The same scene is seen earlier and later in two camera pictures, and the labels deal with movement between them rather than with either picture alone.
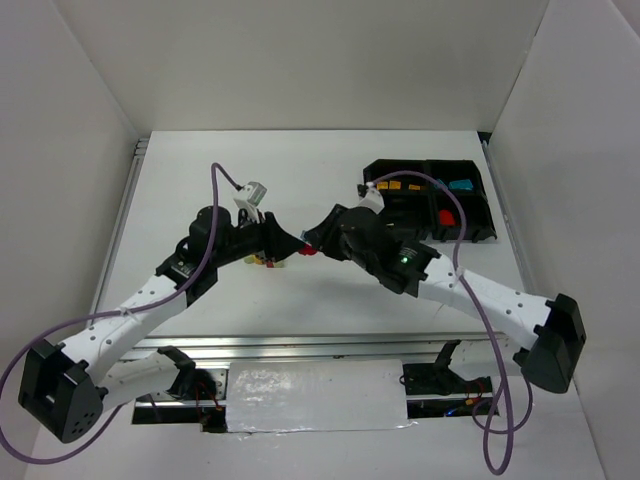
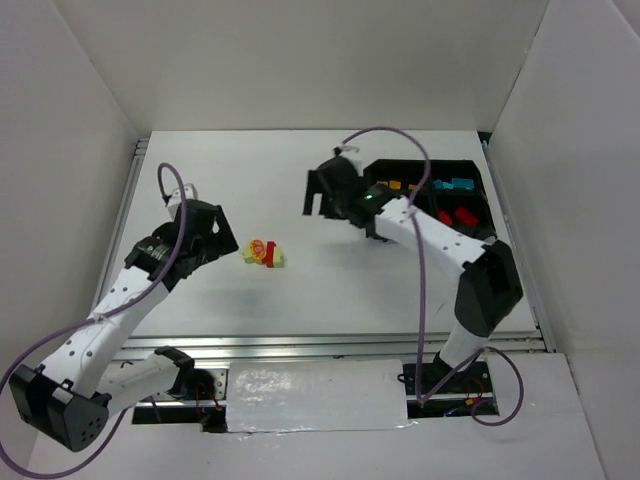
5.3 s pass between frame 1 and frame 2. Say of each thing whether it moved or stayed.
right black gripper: moved
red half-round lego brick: moved
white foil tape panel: stayed
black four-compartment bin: stayed
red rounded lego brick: stayed
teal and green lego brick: stayed
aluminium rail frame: stayed
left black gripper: moved
